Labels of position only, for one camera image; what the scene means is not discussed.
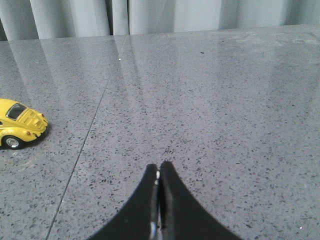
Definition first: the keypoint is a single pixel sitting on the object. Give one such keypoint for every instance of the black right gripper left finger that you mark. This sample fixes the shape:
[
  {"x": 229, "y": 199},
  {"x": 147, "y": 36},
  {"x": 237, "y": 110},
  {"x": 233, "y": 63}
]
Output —
[{"x": 138, "y": 218}]

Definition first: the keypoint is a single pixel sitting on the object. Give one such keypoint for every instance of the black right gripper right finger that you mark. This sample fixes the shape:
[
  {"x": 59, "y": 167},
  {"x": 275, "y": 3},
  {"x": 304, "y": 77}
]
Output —
[{"x": 182, "y": 217}]

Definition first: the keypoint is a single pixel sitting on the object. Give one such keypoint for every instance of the yellow toy beetle car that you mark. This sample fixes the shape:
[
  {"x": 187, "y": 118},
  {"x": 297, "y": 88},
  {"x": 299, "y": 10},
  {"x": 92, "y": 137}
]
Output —
[{"x": 19, "y": 124}]

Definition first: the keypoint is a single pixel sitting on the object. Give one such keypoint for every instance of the grey pleated curtain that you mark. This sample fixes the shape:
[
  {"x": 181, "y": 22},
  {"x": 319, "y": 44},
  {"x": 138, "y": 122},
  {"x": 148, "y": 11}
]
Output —
[{"x": 49, "y": 19}]

